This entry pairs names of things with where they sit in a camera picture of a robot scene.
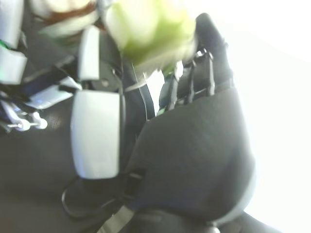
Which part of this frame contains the green white toy cake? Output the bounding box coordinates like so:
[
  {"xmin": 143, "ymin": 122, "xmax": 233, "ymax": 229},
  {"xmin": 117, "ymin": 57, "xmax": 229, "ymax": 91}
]
[{"xmin": 105, "ymin": 0, "xmax": 198, "ymax": 75}]

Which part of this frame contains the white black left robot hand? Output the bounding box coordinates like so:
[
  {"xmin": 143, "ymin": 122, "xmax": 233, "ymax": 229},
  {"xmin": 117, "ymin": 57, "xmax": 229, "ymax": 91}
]
[{"xmin": 62, "ymin": 12, "xmax": 257, "ymax": 233}]

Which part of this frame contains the brown white toy cake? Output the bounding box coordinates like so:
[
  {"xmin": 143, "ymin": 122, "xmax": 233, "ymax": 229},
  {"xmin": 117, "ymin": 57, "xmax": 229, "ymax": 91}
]
[{"xmin": 33, "ymin": 0, "xmax": 98, "ymax": 41}]

